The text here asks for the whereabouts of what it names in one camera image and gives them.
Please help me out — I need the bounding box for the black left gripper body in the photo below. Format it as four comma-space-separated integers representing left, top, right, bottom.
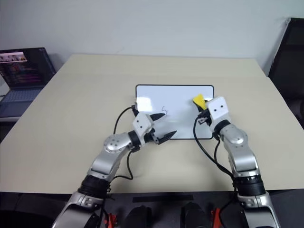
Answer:
143, 115, 161, 144

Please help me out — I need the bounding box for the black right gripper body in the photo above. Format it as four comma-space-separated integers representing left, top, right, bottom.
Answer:
196, 109, 212, 127

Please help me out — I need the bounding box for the yellow whiteboard eraser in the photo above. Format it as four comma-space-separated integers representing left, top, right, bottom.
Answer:
191, 94, 208, 110

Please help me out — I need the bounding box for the small black-framed whiteboard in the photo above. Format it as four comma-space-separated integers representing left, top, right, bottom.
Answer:
135, 84, 215, 140

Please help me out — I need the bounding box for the black tape strip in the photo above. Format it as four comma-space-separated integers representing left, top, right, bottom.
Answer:
132, 195, 194, 203

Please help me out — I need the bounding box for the orange plastic part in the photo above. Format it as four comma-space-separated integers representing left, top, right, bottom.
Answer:
107, 212, 118, 228
211, 207, 223, 228

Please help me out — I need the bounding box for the black office chair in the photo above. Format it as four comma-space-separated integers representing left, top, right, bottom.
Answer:
267, 17, 304, 124

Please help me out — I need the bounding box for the open blue laptop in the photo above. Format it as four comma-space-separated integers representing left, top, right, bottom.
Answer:
0, 47, 57, 118

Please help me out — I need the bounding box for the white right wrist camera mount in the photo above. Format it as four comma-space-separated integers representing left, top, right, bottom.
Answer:
207, 95, 232, 124

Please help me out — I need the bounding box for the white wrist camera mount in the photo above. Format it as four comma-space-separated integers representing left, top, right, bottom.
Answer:
207, 95, 232, 124
132, 113, 154, 144

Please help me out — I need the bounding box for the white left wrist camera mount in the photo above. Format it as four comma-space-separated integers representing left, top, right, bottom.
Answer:
132, 113, 154, 144

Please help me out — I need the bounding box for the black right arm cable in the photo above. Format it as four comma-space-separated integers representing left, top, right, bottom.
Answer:
193, 114, 238, 193

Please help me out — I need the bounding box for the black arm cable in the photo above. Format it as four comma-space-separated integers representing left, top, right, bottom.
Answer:
113, 104, 141, 181
193, 114, 238, 193

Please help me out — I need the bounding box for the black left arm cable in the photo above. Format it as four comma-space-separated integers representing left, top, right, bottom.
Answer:
113, 104, 141, 181

